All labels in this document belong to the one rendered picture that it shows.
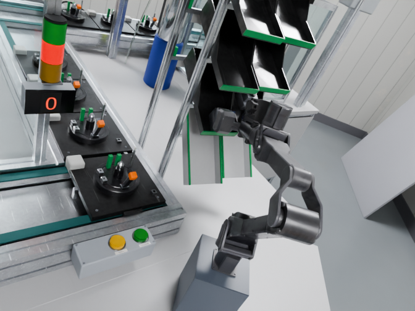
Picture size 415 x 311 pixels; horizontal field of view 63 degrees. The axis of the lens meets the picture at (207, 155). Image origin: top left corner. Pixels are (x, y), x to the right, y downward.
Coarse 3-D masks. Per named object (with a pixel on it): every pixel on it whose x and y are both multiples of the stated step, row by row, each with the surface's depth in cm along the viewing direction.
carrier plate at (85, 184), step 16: (96, 160) 110; (112, 160) 113; (128, 160) 116; (80, 176) 102; (144, 176) 112; (80, 192) 98; (96, 192) 100; (144, 192) 107; (160, 192) 109; (96, 208) 95; (112, 208) 97; (128, 208) 99; (144, 208) 103
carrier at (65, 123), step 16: (80, 112) 119; (96, 112) 131; (64, 128) 117; (80, 128) 117; (112, 128) 127; (64, 144) 111; (80, 144) 113; (96, 144) 116; (112, 144) 119; (128, 144) 123; (64, 160) 107
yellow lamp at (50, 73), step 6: (42, 60) 80; (42, 66) 81; (48, 66) 80; (54, 66) 81; (60, 66) 82; (42, 72) 82; (48, 72) 81; (54, 72) 82; (60, 72) 83; (42, 78) 82; (48, 78) 82; (54, 78) 83; (60, 78) 85
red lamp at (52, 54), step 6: (42, 42) 78; (42, 48) 78; (48, 48) 78; (54, 48) 78; (60, 48) 79; (42, 54) 79; (48, 54) 79; (54, 54) 79; (60, 54) 80; (48, 60) 80; (54, 60) 80; (60, 60) 81
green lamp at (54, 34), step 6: (48, 24) 75; (54, 24) 75; (66, 24) 77; (48, 30) 75; (54, 30) 76; (60, 30) 76; (66, 30) 78; (42, 36) 77; (48, 36) 76; (54, 36) 76; (60, 36) 77; (48, 42) 77; (54, 42) 77; (60, 42) 78
